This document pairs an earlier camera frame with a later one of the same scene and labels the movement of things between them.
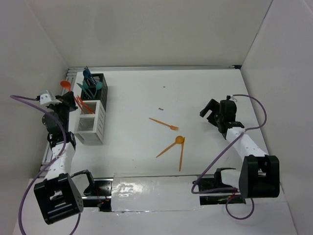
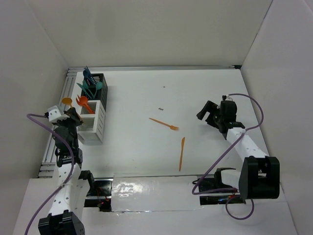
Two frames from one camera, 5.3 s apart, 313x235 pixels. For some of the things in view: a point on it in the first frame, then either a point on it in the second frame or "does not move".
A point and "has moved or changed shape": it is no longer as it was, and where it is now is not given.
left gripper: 67,101 -> 73,117
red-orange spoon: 66,83 -> 83,100
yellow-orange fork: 171,127 does not move
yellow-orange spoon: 179,140 has moved or changed shape
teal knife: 81,86 does not move
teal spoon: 99,85 does not move
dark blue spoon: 86,75 does not move
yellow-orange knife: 182,150 does not move
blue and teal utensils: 88,74 does not move
